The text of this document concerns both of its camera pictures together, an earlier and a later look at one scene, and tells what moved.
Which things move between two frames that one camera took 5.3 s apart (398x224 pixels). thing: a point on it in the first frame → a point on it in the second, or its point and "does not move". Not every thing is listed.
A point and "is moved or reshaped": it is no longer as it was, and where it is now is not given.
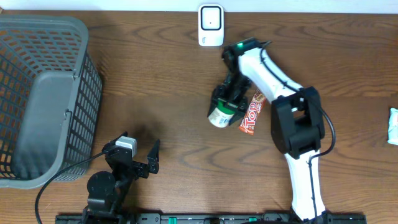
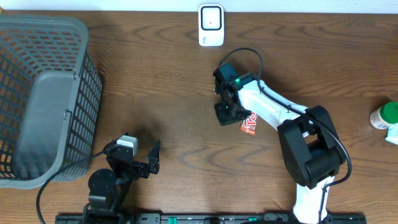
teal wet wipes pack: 393,127 does not move
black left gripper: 143,172 does not move
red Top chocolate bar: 249,121 does not move
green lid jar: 221,116 is moved or reshaped
